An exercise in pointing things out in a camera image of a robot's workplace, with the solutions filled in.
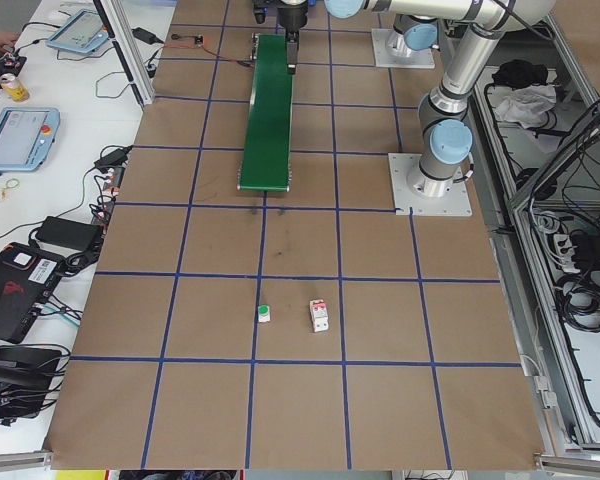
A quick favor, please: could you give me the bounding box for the green conveyor belt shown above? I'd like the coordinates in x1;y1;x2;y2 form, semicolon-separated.
236;32;295;194

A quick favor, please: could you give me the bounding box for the black power adapter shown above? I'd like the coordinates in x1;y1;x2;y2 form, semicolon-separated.
571;230;600;262
93;145;134;170
132;27;165;45

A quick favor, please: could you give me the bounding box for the light blue teach pendant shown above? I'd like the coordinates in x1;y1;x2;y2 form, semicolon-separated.
46;8;110;55
0;106;61;174

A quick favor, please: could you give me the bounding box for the black crumpled cloth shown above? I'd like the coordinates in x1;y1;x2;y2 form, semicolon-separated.
490;58;550;90

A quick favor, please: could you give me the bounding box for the power strip with plugs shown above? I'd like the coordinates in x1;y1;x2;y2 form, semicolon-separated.
89;165;127;225

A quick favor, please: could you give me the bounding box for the white crumpled cloth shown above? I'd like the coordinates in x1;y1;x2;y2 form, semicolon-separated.
494;83;560;129

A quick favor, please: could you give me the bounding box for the white red circuit breaker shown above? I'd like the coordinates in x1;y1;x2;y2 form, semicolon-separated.
308;298;331;334

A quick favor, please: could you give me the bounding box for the black board with red parts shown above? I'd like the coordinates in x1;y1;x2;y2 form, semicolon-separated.
0;49;29;71

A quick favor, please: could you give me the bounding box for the yellow drinks can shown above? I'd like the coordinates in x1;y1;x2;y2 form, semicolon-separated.
0;73;30;101

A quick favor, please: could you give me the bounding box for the large black power brick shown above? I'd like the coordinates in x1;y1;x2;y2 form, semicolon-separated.
33;215;105;250

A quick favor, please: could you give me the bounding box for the white power strip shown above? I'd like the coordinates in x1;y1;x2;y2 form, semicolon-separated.
551;233;581;275

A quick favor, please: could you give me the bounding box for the black laptop with red logo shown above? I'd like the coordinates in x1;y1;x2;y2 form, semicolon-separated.
0;242;67;345

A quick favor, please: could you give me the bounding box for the black electronic device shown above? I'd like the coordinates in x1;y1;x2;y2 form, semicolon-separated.
0;344;65;424

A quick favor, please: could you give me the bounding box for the aluminium profile bar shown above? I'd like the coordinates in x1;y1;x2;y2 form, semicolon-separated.
0;448;55;474
532;451;600;475

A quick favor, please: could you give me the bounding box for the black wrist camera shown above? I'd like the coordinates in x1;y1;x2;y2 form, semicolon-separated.
251;0;281;25

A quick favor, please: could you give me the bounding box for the red conveyor wire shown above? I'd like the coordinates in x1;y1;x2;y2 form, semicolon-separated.
162;42;255;67

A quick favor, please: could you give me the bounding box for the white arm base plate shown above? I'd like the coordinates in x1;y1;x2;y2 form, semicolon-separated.
388;152;474;219
370;28;436;69

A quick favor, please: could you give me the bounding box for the aluminium profile post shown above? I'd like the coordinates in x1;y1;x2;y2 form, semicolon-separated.
92;0;155;107

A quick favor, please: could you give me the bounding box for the V-shaped metal bar frame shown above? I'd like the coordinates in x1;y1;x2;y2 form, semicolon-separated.
467;0;600;454

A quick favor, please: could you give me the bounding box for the black cable coil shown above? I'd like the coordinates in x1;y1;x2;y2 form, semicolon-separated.
553;277;600;332

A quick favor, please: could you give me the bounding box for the grey metal bracket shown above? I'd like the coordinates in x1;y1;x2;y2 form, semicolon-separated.
531;374;557;410

